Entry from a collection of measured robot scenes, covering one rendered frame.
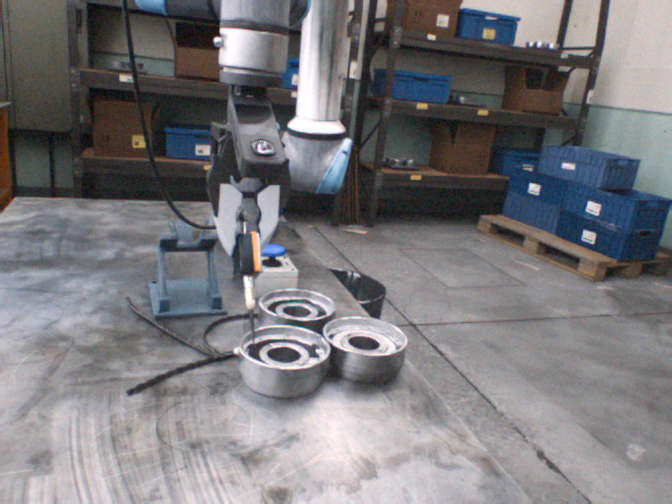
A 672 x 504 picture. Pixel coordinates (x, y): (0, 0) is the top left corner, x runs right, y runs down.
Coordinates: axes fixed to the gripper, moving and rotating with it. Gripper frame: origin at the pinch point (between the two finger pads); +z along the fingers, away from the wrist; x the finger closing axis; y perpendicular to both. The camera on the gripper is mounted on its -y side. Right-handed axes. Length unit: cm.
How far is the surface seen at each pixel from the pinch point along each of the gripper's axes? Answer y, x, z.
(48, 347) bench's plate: 3.4, 22.2, 13.3
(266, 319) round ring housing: 1.2, -3.6, 10.3
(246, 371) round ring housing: -10.3, 1.6, 10.9
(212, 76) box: 340, -52, -10
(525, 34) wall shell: 381, -336, -72
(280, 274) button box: 14.5, -9.2, 9.3
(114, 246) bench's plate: 41.8, 14.4, 13.4
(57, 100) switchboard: 376, 46, 17
